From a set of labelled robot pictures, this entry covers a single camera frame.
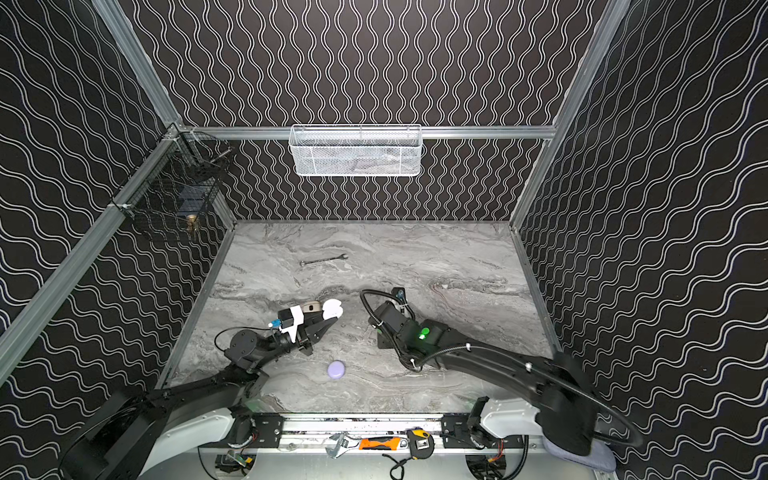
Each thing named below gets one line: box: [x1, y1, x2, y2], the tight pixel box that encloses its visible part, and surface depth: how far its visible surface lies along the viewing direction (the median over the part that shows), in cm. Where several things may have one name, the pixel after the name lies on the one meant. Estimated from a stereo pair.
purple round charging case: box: [328, 360, 346, 379], surface depth 86 cm
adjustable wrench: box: [325, 432, 349, 459], surface depth 74 cm
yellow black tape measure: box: [406, 427, 435, 460], surface depth 72 cm
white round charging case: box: [322, 299, 343, 320], surface depth 72 cm
